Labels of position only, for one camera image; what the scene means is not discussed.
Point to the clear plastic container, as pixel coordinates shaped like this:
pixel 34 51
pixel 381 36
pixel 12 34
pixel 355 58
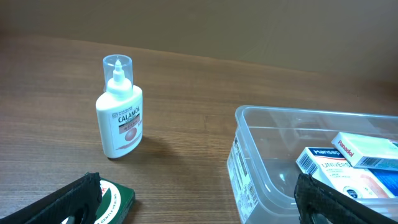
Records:
pixel 262 163

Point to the white calamine lotion bottle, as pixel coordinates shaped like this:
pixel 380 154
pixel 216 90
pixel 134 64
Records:
pixel 120 108

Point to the white green Panadol box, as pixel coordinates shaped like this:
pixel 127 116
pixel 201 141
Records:
pixel 367 152

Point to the blue Vicks lozenge box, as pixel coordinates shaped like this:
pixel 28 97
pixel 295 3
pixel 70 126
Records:
pixel 388 178

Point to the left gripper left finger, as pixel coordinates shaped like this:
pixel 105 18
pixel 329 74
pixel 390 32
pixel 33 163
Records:
pixel 78 200

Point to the green square tin box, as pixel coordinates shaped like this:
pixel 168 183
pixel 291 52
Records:
pixel 117 200

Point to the white Hansaplast plaster box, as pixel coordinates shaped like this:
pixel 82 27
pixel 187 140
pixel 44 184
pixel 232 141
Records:
pixel 329 166

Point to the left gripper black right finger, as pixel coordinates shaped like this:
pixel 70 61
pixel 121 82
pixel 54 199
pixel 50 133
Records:
pixel 319 203

